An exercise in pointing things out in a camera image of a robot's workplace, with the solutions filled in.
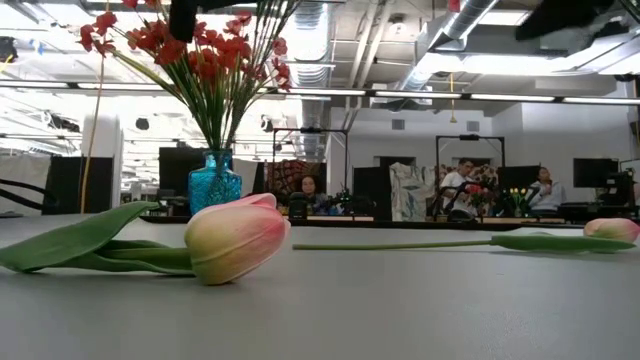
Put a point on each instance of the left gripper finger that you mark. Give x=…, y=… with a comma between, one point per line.
x=183, y=20

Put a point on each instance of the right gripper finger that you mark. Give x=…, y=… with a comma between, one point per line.
x=565, y=15

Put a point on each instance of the pink artificial tulip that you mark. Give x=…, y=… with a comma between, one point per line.
x=235, y=240
x=612, y=230

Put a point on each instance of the background black robot arm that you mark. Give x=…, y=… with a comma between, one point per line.
x=350, y=205
x=460, y=216

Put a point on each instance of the blue glass vase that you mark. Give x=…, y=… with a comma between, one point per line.
x=215, y=180

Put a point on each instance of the background pink flowers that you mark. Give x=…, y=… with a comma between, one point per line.
x=477, y=192

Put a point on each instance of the white ceiling light strip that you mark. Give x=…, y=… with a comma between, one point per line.
x=510, y=98
x=600, y=100
x=415, y=94
x=340, y=92

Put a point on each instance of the black round hanging lamp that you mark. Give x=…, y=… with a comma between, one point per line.
x=142, y=123
x=267, y=124

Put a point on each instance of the black monitor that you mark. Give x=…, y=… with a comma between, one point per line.
x=172, y=170
x=520, y=177
x=595, y=172

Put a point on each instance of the floral patterned cloth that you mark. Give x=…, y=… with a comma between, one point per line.
x=487, y=172

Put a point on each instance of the person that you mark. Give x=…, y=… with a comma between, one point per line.
x=310, y=187
x=455, y=182
x=547, y=195

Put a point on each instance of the red patterned cloth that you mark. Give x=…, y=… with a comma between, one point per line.
x=285, y=175

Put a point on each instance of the yellow tulip bouquet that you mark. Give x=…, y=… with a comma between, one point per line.
x=518, y=192

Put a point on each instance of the black partition panel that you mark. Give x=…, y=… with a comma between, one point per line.
x=75, y=185

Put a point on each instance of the black desk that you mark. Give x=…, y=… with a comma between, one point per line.
x=595, y=212

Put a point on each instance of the white blue patterned cloth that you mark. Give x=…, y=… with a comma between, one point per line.
x=407, y=192

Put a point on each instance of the black cabinet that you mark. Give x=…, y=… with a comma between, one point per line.
x=372, y=195

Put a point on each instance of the ribbed silver duct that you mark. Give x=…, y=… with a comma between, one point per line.
x=312, y=20

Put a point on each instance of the silver ventilation duct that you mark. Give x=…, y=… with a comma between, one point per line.
x=467, y=17

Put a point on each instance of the grey wall vent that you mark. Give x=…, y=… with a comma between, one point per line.
x=473, y=126
x=398, y=124

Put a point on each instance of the black metal table frame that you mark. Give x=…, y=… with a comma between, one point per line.
x=400, y=226

